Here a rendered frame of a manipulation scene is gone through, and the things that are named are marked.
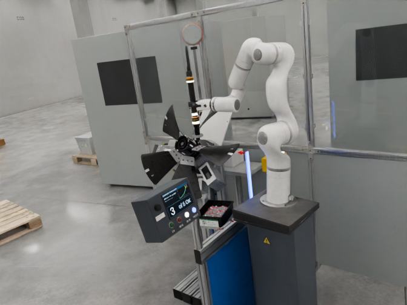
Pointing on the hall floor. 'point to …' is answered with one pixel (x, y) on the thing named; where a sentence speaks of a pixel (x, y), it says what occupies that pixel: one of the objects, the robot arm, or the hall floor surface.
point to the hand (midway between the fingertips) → (193, 103)
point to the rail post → (205, 284)
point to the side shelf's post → (238, 189)
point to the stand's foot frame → (189, 289)
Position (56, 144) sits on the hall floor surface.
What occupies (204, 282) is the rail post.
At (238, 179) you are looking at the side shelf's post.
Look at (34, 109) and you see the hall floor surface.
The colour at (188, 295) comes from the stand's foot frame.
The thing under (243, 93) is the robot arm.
